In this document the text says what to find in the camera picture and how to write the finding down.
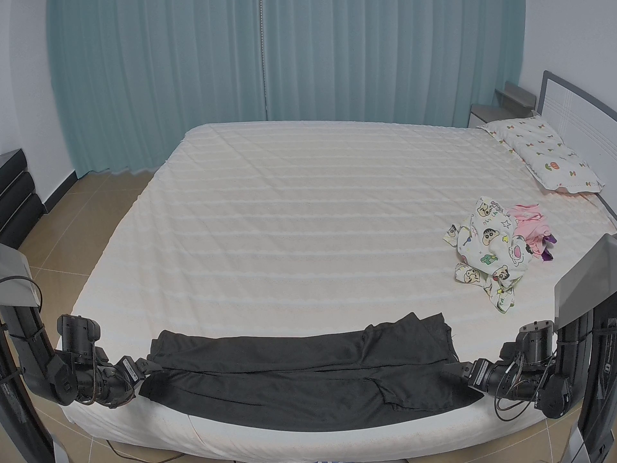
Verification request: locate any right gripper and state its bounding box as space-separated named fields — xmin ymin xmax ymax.
xmin=463 ymin=358 xmax=507 ymax=396

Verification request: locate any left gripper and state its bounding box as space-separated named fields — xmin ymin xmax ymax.
xmin=108 ymin=354 xmax=163 ymax=401

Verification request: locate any black T-shirt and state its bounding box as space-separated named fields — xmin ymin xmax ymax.
xmin=139 ymin=312 xmax=485 ymax=432

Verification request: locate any bed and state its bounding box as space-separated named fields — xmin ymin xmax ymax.
xmin=46 ymin=69 xmax=617 ymax=458

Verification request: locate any white printed garment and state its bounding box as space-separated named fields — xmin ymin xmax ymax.
xmin=443 ymin=196 xmax=533 ymax=314

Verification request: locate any purple garment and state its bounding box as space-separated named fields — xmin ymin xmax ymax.
xmin=529 ymin=232 xmax=559 ymax=262

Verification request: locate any pink garment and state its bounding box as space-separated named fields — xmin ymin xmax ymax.
xmin=511 ymin=204 xmax=553 ymax=254

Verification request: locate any black chest of drawers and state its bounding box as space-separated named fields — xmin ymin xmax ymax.
xmin=0 ymin=149 xmax=44 ymax=250

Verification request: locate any white printed pillow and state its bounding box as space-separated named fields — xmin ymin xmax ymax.
xmin=477 ymin=116 xmax=606 ymax=195

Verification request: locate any grey bedside table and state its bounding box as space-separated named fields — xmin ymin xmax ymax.
xmin=469 ymin=80 xmax=537 ymax=127

